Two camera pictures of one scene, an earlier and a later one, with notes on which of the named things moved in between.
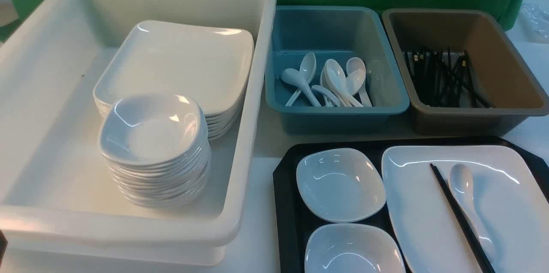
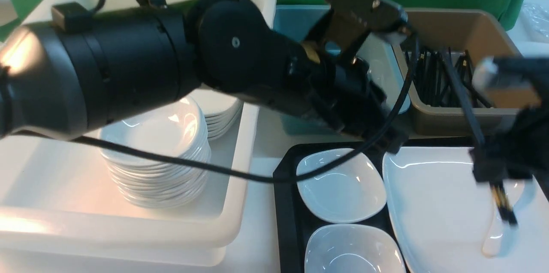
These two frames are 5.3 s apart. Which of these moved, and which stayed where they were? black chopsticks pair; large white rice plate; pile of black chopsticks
Moved: black chopsticks pair
Stayed: pile of black chopsticks; large white rice plate
